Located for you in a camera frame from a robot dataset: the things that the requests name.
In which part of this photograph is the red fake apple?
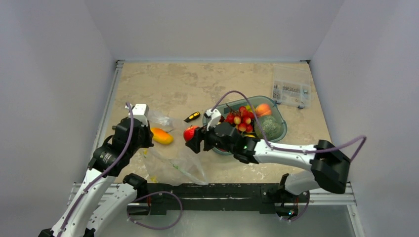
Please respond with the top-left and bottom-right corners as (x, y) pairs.
(183, 125), (200, 142)

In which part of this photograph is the orange yellow fake mango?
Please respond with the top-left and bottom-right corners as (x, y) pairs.
(151, 127), (174, 145)

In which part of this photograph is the red fake cherry bunch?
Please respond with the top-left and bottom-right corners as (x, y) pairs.
(223, 105), (255, 134)

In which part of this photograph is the clear plastic bag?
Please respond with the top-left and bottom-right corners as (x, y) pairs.
(141, 110), (208, 186)

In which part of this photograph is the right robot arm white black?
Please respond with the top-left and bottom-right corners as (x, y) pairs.
(183, 122), (351, 201)

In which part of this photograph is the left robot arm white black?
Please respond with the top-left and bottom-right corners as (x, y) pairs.
(39, 116), (153, 237)

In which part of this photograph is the yellow green fake starfruit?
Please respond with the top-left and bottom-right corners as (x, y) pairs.
(245, 105), (255, 113)

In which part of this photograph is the orange fake peach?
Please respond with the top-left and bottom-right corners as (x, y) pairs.
(255, 103), (272, 118)

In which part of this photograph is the yellow black screwdriver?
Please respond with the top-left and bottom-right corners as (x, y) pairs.
(184, 111), (201, 123)

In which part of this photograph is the teal plastic basin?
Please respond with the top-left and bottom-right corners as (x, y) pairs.
(217, 95), (288, 143)

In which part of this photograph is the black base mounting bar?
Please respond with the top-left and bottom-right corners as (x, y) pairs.
(124, 175), (310, 219)

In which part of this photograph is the clear plastic screw box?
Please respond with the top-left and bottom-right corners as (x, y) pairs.
(271, 66), (312, 109)

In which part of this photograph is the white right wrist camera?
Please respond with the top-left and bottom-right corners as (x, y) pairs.
(204, 109), (221, 131)

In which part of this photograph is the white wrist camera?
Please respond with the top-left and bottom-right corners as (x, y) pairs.
(125, 102), (149, 127)
(204, 109), (221, 131)

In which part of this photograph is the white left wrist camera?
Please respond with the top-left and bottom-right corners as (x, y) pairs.
(125, 102), (149, 127)

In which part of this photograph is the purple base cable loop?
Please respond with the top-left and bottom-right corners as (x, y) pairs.
(126, 191), (183, 230)

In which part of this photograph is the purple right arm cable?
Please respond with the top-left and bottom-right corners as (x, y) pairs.
(209, 90), (367, 163)

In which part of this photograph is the aluminium frame rail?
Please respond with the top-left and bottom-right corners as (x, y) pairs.
(67, 183), (357, 207)

